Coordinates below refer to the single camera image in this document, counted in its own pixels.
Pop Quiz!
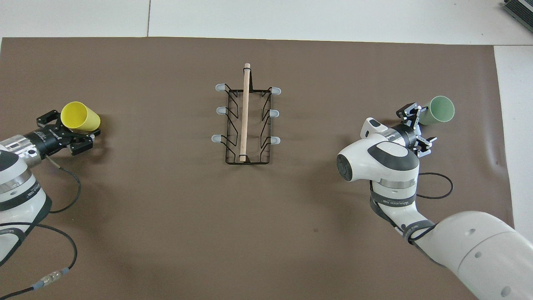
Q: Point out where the green plastic cup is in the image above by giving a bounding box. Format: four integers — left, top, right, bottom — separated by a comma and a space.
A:
418, 95, 455, 125

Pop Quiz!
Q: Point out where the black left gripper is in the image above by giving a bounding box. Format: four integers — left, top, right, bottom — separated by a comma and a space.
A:
24, 110, 102, 158

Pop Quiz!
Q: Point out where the yellow plastic cup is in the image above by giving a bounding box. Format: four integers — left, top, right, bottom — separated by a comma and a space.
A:
60, 101, 101, 130

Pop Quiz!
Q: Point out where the dark ribbed device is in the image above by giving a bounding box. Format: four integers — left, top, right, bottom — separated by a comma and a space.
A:
502, 0, 533, 22

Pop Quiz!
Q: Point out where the black wire cup rack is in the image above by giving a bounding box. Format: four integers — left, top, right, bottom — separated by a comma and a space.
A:
211, 63, 282, 165

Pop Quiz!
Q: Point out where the brown table mat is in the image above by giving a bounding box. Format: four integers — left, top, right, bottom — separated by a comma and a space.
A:
0, 37, 515, 300

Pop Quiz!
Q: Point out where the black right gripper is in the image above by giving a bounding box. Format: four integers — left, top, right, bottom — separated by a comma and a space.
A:
396, 102, 438, 158

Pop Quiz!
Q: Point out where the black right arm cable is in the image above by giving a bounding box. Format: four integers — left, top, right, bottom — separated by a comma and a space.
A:
416, 172, 453, 200

